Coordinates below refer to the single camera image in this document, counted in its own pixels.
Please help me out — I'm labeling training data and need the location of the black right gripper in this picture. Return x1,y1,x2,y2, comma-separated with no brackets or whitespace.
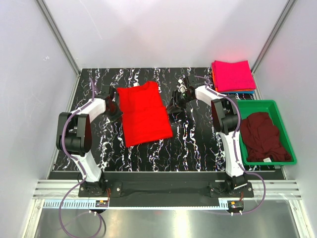
165,90,194,115

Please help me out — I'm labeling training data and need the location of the red t shirt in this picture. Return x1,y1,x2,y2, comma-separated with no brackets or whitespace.
117,81,173,147

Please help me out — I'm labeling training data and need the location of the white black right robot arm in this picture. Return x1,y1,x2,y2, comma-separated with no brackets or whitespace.
166,76,248,197

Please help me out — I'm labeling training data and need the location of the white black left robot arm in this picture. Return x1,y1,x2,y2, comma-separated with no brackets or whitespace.
56,86,122,196

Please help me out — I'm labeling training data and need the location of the folded pink t shirt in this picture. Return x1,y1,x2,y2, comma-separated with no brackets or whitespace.
213,59,257,92

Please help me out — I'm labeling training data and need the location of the maroon t shirt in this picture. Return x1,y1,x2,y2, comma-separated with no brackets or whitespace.
240,112,292,162

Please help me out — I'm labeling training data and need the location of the left connector box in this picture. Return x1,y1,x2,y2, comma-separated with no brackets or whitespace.
95,200,109,208

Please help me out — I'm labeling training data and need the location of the connector box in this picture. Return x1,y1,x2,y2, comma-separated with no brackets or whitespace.
228,200,244,210
95,200,109,208

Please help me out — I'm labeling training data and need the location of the right connector box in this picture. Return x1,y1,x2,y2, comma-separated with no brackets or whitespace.
228,200,244,210

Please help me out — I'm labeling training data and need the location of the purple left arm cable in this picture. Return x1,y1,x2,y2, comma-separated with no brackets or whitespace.
58,78,108,236

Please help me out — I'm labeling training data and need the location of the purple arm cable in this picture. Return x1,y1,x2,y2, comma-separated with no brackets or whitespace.
58,78,108,236
194,75,267,215

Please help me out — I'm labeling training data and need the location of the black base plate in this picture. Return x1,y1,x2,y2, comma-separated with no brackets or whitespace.
79,172,254,209

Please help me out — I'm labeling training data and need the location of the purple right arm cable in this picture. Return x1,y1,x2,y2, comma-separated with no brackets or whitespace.
194,75,267,215

